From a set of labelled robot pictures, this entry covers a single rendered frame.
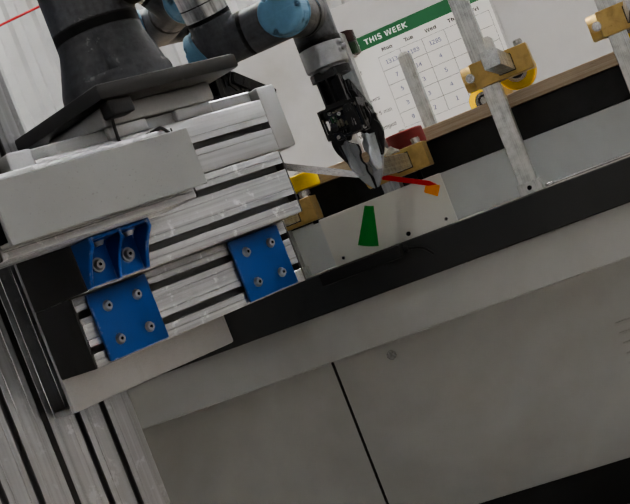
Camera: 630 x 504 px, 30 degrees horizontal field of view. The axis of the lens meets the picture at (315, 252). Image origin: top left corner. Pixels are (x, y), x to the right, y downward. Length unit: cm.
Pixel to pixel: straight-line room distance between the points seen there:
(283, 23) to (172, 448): 124
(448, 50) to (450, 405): 712
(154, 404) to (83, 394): 105
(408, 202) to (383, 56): 738
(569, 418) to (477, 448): 21
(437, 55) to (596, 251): 733
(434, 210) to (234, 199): 83
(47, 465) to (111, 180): 42
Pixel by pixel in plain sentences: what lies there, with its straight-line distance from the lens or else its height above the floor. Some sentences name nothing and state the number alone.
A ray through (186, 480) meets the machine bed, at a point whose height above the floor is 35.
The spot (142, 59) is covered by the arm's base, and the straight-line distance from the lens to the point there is 154.
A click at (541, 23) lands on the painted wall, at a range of 951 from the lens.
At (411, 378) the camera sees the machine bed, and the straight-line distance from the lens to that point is 262.
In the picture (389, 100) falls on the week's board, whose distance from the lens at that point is 968.
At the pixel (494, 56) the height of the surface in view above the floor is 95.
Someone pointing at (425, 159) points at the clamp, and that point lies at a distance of 233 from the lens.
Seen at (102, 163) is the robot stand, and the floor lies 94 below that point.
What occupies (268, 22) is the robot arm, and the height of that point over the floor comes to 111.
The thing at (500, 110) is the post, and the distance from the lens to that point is 231.
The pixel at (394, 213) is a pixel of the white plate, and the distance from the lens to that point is 234.
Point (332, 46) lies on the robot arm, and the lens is 201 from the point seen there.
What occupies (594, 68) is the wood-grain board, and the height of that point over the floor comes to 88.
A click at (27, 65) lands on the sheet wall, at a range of 1095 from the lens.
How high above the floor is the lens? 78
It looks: 1 degrees down
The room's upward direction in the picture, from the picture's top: 21 degrees counter-clockwise
